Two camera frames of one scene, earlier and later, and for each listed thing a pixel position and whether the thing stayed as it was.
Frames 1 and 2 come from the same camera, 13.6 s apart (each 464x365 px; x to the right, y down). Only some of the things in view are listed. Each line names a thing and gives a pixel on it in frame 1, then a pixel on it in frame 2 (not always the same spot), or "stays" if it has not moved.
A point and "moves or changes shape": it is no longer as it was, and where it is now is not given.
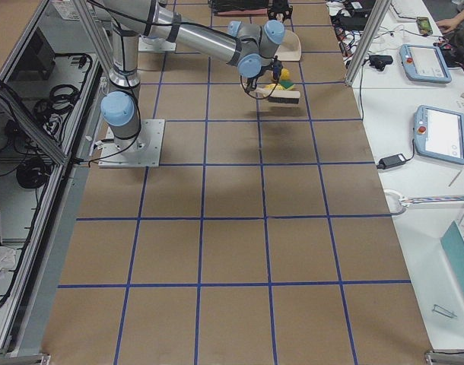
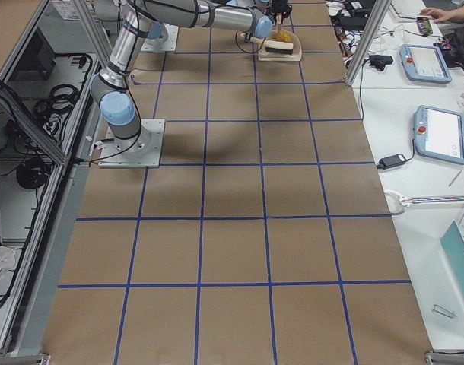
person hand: x=452 y=22 -> x=440 y=15
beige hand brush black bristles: x=280 y=96 moves or changes shape
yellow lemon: x=285 y=74 -> x=284 y=36
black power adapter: x=391 y=161 stays
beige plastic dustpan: x=290 y=50 stays
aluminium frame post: x=379 y=10 stays
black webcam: x=379 y=61 stays
